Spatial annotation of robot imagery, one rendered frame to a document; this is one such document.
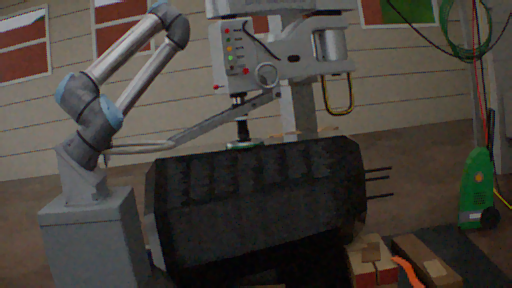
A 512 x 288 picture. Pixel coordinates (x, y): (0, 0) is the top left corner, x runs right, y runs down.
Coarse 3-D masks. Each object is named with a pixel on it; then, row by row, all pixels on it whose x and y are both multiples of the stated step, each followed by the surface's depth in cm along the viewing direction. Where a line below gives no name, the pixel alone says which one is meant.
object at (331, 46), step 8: (320, 32) 314; (328, 32) 311; (336, 32) 311; (320, 40) 315; (328, 40) 312; (336, 40) 312; (344, 40) 316; (320, 48) 317; (328, 48) 313; (336, 48) 312; (344, 48) 315; (320, 56) 319; (328, 56) 314; (336, 56) 313; (344, 56) 315
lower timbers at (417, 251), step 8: (392, 240) 334; (400, 240) 327; (408, 240) 324; (416, 240) 321; (400, 248) 315; (408, 248) 309; (416, 248) 306; (424, 248) 303; (344, 256) 333; (408, 256) 298; (416, 256) 293; (424, 256) 289; (432, 256) 286; (416, 264) 281; (440, 264) 271; (416, 272) 282; (424, 272) 267; (448, 272) 257; (424, 280) 267; (432, 280) 253; (440, 280) 249; (448, 280) 247; (456, 280) 244
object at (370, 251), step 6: (354, 240) 309; (360, 240) 307; (348, 246) 300; (354, 246) 298; (360, 246) 296; (366, 246) 294; (372, 246) 293; (378, 246) 291; (366, 252) 285; (372, 252) 283; (378, 252) 281; (366, 258) 275; (372, 258) 273; (378, 258) 271
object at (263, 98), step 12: (264, 96) 299; (240, 108) 294; (252, 108) 297; (204, 120) 298; (216, 120) 289; (228, 120) 292; (180, 132) 293; (192, 132) 284; (204, 132) 287; (180, 144) 282
